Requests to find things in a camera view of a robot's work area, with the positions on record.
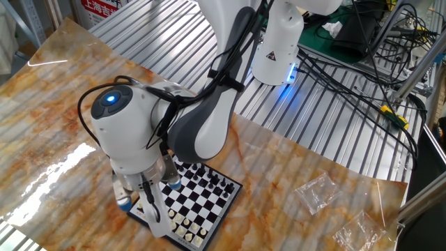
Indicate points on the beige metal post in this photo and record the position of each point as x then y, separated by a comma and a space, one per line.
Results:
54, 14

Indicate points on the green table mat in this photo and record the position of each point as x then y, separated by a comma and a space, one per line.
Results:
310, 47

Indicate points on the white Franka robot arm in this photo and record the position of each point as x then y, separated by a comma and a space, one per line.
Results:
132, 146

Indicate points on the white chess rook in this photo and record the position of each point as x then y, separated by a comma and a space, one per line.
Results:
138, 205
198, 240

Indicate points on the black chess queen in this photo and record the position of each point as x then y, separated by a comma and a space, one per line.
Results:
201, 171

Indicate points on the aluminium profile post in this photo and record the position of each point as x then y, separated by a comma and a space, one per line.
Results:
420, 68

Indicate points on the grey metal bar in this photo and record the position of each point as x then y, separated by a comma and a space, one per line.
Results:
385, 33

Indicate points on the aluminium profile rail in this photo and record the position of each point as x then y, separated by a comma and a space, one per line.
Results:
423, 198

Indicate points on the clear plastic zip bag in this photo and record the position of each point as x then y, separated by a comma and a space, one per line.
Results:
317, 193
359, 231

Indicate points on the white chess bishop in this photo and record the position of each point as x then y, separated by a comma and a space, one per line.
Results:
180, 230

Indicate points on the white chess knight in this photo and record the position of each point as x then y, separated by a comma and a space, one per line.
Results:
188, 237

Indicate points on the black chess knight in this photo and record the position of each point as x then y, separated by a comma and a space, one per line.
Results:
223, 182

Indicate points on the black framed folding chessboard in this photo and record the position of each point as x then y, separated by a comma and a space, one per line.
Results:
205, 209

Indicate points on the crumpled white tissue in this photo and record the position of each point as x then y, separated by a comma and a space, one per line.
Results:
332, 28

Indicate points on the white chess pawn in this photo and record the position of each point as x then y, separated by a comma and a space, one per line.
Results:
171, 213
186, 221
194, 226
178, 217
203, 231

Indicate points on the black chess rook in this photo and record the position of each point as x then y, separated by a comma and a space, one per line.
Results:
229, 187

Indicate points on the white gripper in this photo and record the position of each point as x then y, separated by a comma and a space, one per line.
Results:
162, 226

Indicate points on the red and white sign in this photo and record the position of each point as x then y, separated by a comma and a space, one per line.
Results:
99, 10

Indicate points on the black chess king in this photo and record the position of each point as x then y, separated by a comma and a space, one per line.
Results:
210, 173

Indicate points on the orange marble pattern mat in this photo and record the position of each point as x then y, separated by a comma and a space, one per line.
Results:
265, 216

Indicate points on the silver ribbed bar blue cap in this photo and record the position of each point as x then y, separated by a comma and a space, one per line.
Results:
120, 190
170, 171

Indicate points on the black fabric pouch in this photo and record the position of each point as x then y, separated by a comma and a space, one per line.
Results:
355, 38

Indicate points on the black chess bishop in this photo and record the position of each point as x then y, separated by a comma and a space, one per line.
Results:
214, 179
194, 167

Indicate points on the grey slotted steel upright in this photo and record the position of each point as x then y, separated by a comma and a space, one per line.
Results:
35, 24

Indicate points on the white chess king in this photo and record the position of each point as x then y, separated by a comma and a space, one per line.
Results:
174, 225

